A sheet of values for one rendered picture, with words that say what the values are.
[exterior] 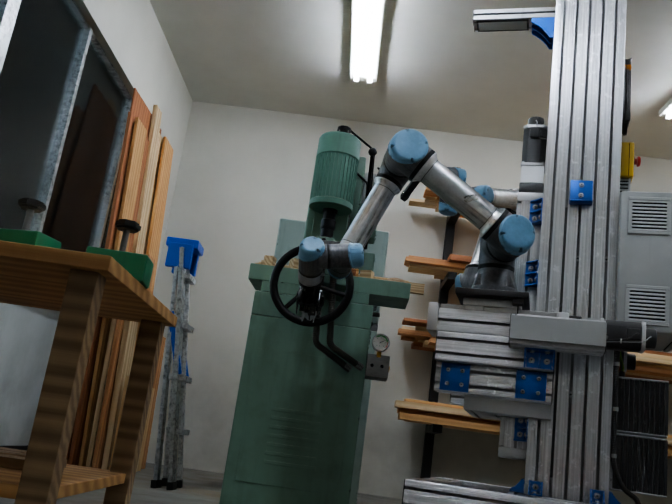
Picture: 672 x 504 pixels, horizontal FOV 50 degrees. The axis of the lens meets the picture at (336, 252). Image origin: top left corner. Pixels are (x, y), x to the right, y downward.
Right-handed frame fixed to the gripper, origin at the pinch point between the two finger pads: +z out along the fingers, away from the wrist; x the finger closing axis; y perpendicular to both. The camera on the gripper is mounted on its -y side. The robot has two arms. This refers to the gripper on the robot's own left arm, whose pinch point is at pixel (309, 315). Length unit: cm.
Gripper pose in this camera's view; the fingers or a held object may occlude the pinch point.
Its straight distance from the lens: 238.4
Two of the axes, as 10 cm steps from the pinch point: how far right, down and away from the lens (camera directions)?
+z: -0.5, 7.1, 7.1
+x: 9.9, 1.3, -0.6
